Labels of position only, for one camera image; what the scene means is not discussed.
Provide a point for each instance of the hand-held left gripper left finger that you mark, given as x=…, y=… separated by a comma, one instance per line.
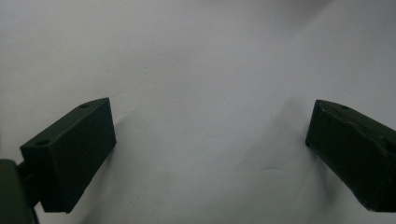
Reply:
x=68, y=158

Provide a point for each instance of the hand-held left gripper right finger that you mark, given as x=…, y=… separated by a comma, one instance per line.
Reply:
x=355, y=155

